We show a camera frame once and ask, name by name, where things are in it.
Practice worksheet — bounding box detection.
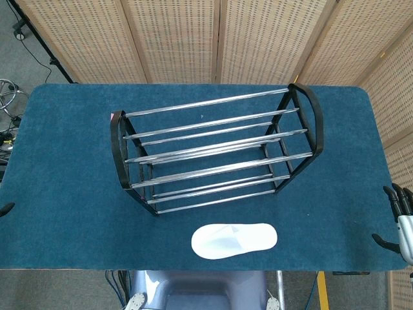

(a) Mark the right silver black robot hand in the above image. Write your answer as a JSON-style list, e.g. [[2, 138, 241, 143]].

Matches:
[[372, 183, 413, 264]]

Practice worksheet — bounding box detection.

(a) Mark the white slipper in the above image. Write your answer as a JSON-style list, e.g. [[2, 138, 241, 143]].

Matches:
[[190, 222, 279, 261]]

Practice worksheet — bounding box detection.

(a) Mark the black chrome shoe rack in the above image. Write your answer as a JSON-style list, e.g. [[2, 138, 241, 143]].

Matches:
[[110, 83, 325, 217]]

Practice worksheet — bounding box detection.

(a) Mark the blue carpet mat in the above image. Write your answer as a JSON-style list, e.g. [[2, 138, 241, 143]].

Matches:
[[0, 83, 413, 271]]

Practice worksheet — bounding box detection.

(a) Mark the yellow floor tape strip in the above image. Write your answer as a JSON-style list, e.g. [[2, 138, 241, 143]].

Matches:
[[317, 271, 330, 310]]

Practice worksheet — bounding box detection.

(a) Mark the chrome stool base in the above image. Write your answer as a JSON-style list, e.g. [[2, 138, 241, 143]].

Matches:
[[0, 78, 30, 114]]

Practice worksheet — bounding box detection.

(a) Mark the silver table leg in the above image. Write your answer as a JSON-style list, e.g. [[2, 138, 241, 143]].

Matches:
[[276, 270, 285, 310]]

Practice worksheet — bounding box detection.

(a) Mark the black stand with caster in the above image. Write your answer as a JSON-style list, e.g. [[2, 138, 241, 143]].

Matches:
[[6, 0, 77, 84]]

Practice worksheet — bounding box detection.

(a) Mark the blue-grey robot torso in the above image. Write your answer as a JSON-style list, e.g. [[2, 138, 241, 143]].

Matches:
[[124, 270, 285, 310]]

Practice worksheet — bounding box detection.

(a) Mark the woven wooden folding screen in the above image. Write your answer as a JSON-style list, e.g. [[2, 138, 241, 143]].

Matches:
[[14, 0, 413, 310]]

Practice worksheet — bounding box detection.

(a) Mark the floor cable clutter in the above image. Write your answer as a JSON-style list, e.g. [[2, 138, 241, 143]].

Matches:
[[0, 113, 21, 181]]

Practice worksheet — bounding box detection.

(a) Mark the cable bundle under table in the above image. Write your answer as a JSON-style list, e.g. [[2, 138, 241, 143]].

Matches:
[[105, 270, 134, 310]]

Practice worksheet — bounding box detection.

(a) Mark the black floor cable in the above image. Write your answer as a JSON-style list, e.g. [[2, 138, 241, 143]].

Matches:
[[19, 37, 53, 85]]

